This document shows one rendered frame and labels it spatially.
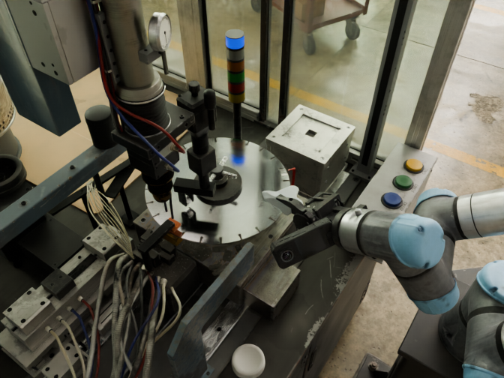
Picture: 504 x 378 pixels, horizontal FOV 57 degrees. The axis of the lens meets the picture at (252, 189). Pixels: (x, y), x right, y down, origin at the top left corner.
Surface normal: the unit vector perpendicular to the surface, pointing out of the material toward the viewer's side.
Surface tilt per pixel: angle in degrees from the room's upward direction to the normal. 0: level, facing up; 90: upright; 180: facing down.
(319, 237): 60
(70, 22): 90
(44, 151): 0
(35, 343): 90
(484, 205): 44
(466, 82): 0
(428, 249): 56
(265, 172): 0
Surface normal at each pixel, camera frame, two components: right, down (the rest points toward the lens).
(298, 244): 0.16, 0.29
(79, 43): 0.83, 0.41
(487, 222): -0.57, 0.33
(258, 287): 0.00, -0.68
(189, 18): -0.56, 0.61
